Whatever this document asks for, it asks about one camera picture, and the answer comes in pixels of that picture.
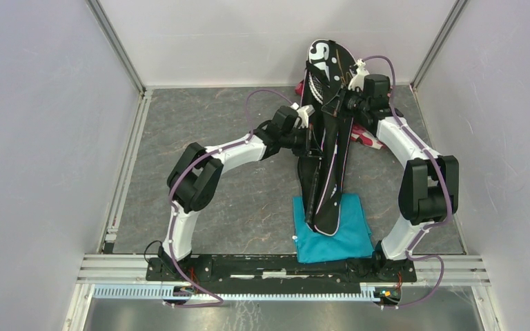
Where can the slotted cable duct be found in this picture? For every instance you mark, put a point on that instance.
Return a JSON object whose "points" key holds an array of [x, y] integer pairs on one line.
{"points": [[185, 294]]}

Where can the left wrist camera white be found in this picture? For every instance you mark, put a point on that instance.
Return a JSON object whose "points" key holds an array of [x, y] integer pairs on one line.
{"points": [[303, 114]]}

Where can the badminton racket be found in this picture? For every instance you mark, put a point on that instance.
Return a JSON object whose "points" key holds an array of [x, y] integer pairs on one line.
{"points": [[310, 202], [316, 88]]}

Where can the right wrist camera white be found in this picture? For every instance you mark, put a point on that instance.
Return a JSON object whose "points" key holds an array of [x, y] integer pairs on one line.
{"points": [[360, 73]]}

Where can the black racket cover bag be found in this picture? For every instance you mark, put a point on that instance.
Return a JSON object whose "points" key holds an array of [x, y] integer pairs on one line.
{"points": [[331, 64]]}

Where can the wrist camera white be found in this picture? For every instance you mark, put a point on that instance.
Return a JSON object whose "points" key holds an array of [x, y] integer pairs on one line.
{"points": [[360, 73], [303, 114]]}

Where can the teal folded cloth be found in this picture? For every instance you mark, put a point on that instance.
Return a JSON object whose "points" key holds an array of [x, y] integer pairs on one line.
{"points": [[352, 239]]}

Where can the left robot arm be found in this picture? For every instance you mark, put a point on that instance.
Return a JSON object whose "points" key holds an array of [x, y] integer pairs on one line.
{"points": [[194, 179]]}

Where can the pink camouflage bag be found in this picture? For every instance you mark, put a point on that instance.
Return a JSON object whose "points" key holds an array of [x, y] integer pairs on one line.
{"points": [[365, 136]]}

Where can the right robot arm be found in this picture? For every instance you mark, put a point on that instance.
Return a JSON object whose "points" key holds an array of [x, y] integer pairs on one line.
{"points": [[428, 193]]}

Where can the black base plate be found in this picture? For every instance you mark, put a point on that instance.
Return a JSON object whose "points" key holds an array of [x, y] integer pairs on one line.
{"points": [[279, 274]]}

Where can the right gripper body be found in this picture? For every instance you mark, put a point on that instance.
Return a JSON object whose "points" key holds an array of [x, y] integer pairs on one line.
{"points": [[350, 104]]}

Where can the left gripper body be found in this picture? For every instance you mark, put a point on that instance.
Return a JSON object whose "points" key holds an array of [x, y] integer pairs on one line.
{"points": [[300, 141]]}

